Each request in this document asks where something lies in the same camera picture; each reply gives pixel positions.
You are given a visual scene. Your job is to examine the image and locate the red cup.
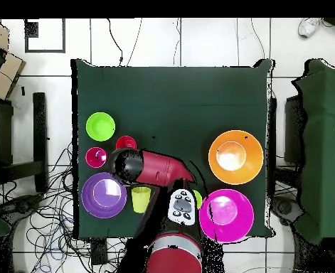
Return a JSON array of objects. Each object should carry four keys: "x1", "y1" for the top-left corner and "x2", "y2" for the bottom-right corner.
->
[{"x1": 115, "y1": 135, "x2": 138, "y2": 151}]

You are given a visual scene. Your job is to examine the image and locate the yellow cup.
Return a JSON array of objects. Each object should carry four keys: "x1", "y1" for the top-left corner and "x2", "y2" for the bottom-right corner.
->
[{"x1": 131, "y1": 186, "x2": 151, "y2": 214}]

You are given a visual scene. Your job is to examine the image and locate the small green bowl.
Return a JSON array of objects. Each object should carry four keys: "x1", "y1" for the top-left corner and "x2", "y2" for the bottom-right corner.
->
[{"x1": 85, "y1": 111, "x2": 117, "y2": 142}]

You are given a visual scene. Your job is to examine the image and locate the purple bowl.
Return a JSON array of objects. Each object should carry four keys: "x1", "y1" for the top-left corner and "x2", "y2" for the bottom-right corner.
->
[{"x1": 80, "y1": 171, "x2": 128, "y2": 219}]

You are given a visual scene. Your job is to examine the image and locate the dark green tablecloth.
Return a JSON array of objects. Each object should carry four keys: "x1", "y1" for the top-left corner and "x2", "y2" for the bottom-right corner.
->
[{"x1": 70, "y1": 58, "x2": 275, "y2": 240}]

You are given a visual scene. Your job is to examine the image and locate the lime green cup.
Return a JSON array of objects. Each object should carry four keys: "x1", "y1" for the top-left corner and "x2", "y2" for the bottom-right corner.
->
[{"x1": 192, "y1": 189, "x2": 203, "y2": 210}]

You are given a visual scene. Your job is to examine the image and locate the magenta cup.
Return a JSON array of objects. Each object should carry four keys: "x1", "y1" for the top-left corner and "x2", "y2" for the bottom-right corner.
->
[{"x1": 85, "y1": 146, "x2": 109, "y2": 169}]

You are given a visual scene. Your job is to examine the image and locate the large orange bowl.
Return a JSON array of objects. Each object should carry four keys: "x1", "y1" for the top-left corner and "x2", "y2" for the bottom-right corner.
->
[{"x1": 208, "y1": 129, "x2": 265, "y2": 186}]

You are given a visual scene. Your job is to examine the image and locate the large pink bowl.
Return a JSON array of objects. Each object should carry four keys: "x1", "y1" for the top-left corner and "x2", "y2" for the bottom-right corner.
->
[{"x1": 198, "y1": 188, "x2": 255, "y2": 244}]

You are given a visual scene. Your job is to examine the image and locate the black power adapter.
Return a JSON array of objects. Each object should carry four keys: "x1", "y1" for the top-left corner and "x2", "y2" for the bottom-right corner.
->
[{"x1": 90, "y1": 240, "x2": 109, "y2": 265}]

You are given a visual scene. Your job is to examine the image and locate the black box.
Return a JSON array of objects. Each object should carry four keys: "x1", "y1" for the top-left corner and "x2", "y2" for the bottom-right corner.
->
[{"x1": 283, "y1": 95, "x2": 308, "y2": 166}]

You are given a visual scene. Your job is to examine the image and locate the white shoe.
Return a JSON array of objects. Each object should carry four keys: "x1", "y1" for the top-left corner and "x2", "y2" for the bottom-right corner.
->
[{"x1": 297, "y1": 17, "x2": 324, "y2": 38}]

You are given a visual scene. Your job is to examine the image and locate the black cable with plug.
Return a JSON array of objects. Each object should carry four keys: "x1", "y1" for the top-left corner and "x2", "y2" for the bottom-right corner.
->
[{"x1": 106, "y1": 18, "x2": 124, "y2": 67}]

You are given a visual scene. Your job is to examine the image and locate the tangle of floor cables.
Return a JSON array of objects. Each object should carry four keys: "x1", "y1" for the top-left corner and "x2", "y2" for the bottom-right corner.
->
[{"x1": 0, "y1": 140, "x2": 131, "y2": 273}]

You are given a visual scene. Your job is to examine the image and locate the thin grey cable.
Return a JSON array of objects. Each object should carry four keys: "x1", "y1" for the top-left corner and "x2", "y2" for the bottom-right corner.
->
[{"x1": 126, "y1": 18, "x2": 143, "y2": 67}]

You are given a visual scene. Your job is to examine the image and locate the black chair frame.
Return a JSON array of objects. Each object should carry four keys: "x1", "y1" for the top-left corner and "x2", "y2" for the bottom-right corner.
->
[{"x1": 0, "y1": 92, "x2": 49, "y2": 194}]

